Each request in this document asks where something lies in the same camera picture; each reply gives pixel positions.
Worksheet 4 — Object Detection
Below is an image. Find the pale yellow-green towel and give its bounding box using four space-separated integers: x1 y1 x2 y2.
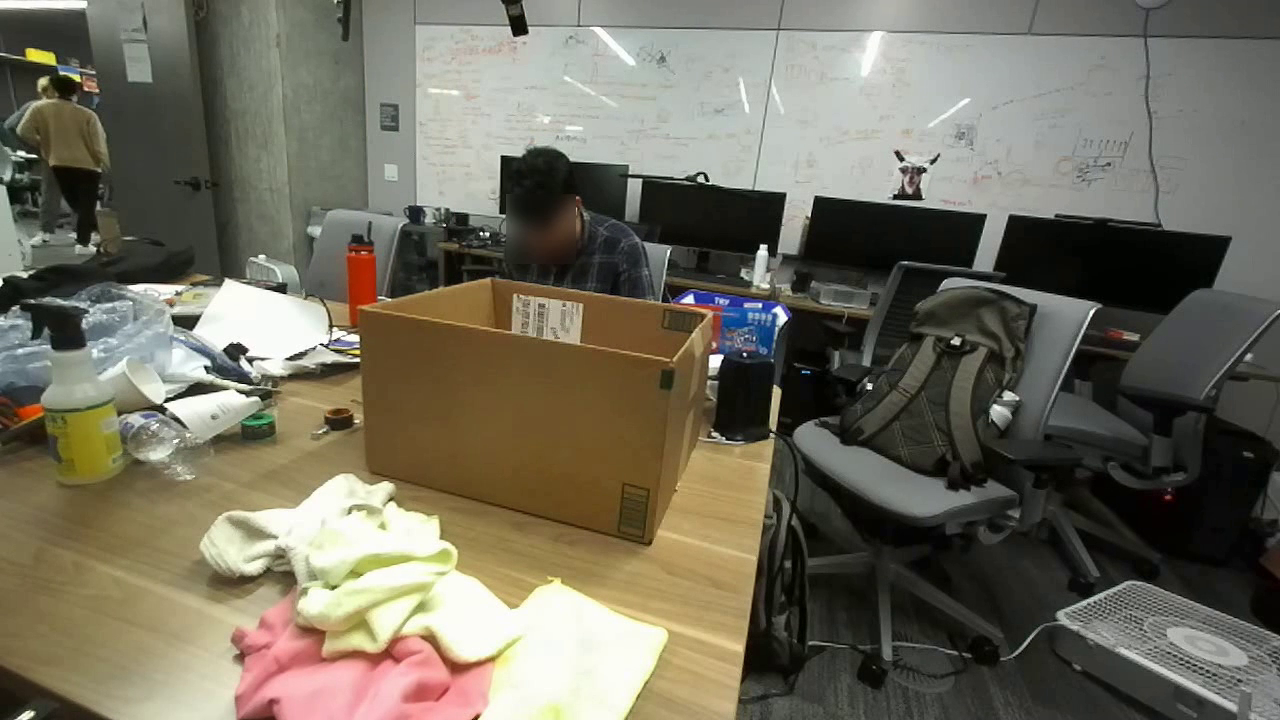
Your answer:
291 513 525 667

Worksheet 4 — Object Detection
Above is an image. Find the seated person in plaid shirt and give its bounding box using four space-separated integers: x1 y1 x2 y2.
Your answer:
497 145 659 298

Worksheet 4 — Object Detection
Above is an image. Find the brown cardboard box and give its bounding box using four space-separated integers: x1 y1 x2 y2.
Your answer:
358 275 718 548

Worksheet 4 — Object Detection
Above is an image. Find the gray fabric office chair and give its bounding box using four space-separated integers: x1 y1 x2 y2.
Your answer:
302 204 410 302

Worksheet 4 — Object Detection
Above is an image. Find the red water bottle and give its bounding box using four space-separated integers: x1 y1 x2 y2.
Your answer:
339 232 384 330

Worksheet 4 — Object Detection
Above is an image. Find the blue snack bag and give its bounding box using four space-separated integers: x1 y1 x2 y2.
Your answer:
676 289 792 363

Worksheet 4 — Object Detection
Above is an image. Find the white paper sheet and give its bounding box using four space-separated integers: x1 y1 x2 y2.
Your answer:
191 275 335 368

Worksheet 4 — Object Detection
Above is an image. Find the small plush figure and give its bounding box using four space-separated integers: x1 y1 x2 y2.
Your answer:
888 145 945 204

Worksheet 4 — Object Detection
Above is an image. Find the black bin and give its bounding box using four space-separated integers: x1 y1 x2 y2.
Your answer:
713 353 782 445

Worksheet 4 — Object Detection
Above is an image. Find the standing person in tan top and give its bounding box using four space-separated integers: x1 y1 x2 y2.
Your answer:
14 73 111 254

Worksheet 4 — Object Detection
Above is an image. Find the black office chair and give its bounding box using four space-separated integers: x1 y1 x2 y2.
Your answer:
857 254 1004 376

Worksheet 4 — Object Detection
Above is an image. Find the pile of papers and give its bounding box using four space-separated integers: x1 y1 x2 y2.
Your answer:
101 353 273 446

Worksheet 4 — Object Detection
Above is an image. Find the clear plastic bag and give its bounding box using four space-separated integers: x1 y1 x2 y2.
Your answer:
0 285 177 405

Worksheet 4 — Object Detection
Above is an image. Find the black jacket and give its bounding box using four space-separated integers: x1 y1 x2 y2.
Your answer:
0 247 202 313

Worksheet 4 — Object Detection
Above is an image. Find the clear plastic bottle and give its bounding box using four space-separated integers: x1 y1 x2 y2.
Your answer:
118 406 208 485

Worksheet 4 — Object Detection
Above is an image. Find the olive backpack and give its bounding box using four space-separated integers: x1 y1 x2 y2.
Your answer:
838 279 1041 492

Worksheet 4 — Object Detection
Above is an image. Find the white cloth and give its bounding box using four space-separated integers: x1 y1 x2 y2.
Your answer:
195 470 445 592

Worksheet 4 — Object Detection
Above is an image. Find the spray bottle with yellow liquid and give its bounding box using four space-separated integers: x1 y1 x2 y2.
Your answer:
21 294 128 487

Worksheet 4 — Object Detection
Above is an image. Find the light gray office chair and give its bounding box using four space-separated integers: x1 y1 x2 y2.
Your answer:
784 271 1113 691

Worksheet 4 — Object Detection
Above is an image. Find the bright yellow towel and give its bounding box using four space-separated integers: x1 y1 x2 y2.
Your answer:
481 574 673 720

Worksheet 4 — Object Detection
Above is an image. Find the pink cloth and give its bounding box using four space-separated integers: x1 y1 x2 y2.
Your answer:
229 594 502 720

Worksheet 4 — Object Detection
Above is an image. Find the dark gray office chair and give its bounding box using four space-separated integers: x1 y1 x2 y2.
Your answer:
1038 285 1280 592

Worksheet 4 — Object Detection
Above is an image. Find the white plastic floor device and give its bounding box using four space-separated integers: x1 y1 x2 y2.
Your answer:
1051 574 1280 720

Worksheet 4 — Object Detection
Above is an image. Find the wall whiteboard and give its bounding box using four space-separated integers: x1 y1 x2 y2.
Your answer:
414 19 1280 271

